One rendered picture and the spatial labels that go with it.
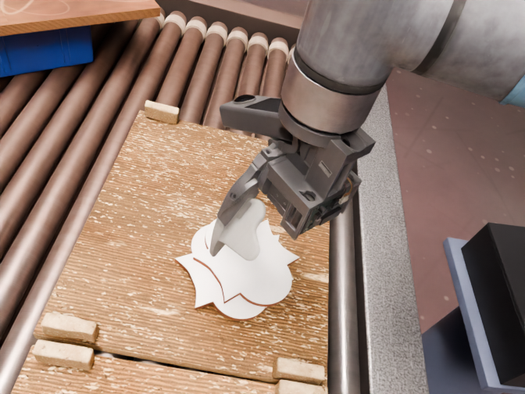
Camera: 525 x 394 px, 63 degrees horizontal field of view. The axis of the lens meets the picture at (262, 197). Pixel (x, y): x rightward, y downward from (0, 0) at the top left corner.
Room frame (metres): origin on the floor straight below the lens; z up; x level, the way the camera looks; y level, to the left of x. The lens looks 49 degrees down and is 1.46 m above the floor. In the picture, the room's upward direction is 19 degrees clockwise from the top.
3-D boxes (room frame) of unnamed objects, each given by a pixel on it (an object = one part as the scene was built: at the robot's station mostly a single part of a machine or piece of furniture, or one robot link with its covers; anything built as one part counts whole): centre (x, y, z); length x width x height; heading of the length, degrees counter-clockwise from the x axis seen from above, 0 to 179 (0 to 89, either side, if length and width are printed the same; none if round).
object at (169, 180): (0.37, 0.05, 0.93); 0.41 x 0.35 x 0.02; 8
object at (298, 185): (0.30, -0.03, 1.18); 0.09 x 0.08 x 0.12; 52
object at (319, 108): (0.31, -0.03, 1.26); 0.08 x 0.08 x 0.05
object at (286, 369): (0.20, -0.11, 0.95); 0.06 x 0.02 x 0.03; 98
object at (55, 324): (0.16, 0.16, 0.95); 0.06 x 0.02 x 0.03; 98
